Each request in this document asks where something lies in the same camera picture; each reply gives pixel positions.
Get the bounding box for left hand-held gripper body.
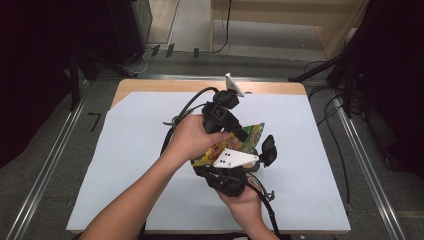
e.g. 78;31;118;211
201;72;246;135

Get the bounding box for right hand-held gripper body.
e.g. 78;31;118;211
193;148;260;198

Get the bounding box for yellow green spout pouch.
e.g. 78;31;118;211
191;121;267;168

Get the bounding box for clear jar with black lid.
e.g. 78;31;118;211
244;134;279;174

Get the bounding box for person's right hand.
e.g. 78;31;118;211
217;185;265;230

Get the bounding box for person's left hand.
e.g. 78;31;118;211
164;114;231;165

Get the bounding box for black metal stand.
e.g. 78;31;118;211
287;54;356;118

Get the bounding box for light wooden shelf unit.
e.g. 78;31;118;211
209;0;372;62

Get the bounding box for black cabinet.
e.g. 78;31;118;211
105;0;154;66

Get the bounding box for dark curtain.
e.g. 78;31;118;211
343;0;424;181
0;0;116;169

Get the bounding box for left hand-held gripper cable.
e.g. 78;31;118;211
161;86;220;156

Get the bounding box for hand-held gripper cable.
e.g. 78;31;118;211
245;172;282;240
161;86;220;156

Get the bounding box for right hand-held gripper cable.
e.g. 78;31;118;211
245;172;282;240

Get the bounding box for black hanging cable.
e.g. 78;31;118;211
212;0;233;55

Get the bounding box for black floor cables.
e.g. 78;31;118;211
301;59;353;205

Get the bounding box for white floor cable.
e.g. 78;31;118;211
131;49;150;75

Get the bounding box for metal floor rail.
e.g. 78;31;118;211
332;96;407;240
5;79;90;240

